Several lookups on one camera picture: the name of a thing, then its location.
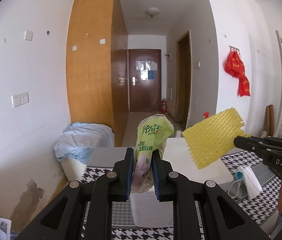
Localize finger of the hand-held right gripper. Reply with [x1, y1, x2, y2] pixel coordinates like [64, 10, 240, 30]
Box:
[246, 135, 282, 147]
[233, 136, 282, 162]

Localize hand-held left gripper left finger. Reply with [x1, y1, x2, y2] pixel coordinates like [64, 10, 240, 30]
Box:
[15, 147, 135, 240]

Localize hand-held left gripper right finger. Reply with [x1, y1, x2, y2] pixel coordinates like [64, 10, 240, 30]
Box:
[151, 152, 269, 240]

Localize yellow foam net sleeve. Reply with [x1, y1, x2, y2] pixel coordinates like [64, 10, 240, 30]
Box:
[182, 107, 251, 170]

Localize green tissue packet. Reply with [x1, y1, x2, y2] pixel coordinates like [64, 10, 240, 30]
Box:
[132, 114, 174, 194]

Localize white foam box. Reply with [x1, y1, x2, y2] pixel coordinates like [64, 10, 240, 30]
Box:
[131, 137, 234, 228]

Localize white face mask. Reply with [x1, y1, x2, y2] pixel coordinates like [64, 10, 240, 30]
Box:
[240, 165, 263, 199]

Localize houndstooth tablecloth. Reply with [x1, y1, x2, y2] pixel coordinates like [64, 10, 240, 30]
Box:
[80, 147, 282, 240]

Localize light blue cloth pile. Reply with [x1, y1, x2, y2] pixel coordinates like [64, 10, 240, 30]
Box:
[54, 122, 115, 164]

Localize red hanging cloth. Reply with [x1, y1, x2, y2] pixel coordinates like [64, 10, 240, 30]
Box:
[225, 50, 251, 97]

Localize dark brown entrance door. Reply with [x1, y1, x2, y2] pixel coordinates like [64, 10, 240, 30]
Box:
[128, 49, 162, 112]

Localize wooden wardrobe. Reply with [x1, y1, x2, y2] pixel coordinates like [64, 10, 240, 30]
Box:
[66, 0, 129, 147]

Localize round ceiling lamp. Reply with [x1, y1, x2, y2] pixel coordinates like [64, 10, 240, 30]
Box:
[145, 8, 160, 18]

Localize white charging cable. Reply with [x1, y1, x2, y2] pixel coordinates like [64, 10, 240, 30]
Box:
[227, 170, 244, 201]

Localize brown side door frame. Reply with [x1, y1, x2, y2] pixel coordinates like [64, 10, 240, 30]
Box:
[176, 31, 192, 128]

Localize white wall socket panel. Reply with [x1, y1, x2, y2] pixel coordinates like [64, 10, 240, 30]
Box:
[12, 92, 29, 108]

